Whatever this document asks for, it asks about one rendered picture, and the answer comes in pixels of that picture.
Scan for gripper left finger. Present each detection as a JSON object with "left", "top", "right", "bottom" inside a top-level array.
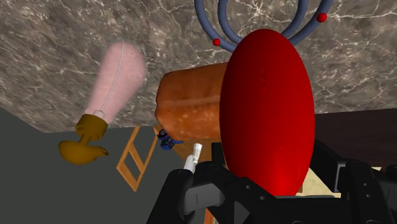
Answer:
[{"left": 145, "top": 142, "right": 277, "bottom": 224}]

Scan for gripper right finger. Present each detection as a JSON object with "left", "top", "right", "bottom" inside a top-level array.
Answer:
[{"left": 309, "top": 139, "right": 397, "bottom": 224}]

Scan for small blue figure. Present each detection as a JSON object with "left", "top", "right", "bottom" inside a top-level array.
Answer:
[{"left": 157, "top": 129, "right": 184, "bottom": 151}]

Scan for brown bread loaf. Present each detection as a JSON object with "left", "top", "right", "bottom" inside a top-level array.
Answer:
[{"left": 155, "top": 62, "right": 230, "bottom": 142}]

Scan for red oval object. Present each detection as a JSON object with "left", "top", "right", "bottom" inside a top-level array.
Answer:
[{"left": 218, "top": 29, "right": 316, "bottom": 197}]

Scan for blue ring stand red balls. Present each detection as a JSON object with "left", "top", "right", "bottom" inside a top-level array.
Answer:
[{"left": 193, "top": 0, "right": 334, "bottom": 53}]

